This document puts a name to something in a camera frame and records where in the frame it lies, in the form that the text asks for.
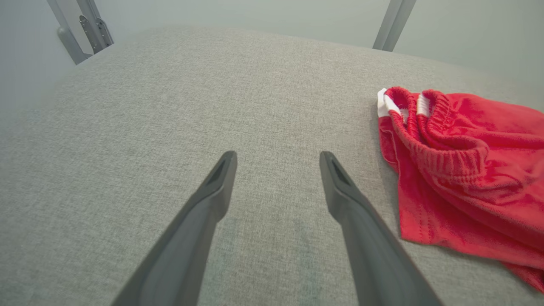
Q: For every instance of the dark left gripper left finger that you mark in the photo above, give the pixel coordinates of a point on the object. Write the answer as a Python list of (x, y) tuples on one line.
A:
[(191, 238)]

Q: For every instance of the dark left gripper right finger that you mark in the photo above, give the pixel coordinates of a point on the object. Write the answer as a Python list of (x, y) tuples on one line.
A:
[(369, 250)]

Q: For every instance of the red basketball shorts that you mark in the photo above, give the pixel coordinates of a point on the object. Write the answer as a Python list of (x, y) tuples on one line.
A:
[(476, 182)]

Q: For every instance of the plain grey metal post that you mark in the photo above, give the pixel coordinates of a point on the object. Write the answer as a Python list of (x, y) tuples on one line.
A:
[(393, 25)]

